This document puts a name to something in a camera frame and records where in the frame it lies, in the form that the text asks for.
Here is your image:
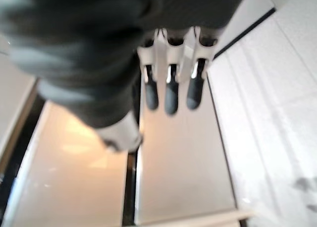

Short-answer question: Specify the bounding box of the beige glossy cabinet door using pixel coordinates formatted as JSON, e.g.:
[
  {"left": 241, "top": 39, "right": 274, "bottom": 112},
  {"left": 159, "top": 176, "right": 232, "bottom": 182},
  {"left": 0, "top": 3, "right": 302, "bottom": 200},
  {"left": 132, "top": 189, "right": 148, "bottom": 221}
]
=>
[{"left": 217, "top": 0, "right": 276, "bottom": 55}]

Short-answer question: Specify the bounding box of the beige cabinet side panel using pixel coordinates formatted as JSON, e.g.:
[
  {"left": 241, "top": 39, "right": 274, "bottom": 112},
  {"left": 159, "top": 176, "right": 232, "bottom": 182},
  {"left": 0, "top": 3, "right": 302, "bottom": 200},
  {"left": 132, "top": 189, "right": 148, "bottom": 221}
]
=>
[{"left": 0, "top": 36, "right": 38, "bottom": 161}]

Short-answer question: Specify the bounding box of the right robot hand black cloth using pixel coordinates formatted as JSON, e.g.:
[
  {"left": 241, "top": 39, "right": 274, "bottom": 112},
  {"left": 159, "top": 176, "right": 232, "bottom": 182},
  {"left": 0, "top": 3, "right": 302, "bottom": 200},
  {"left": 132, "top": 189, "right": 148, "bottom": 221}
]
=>
[{"left": 0, "top": 0, "right": 249, "bottom": 154}]

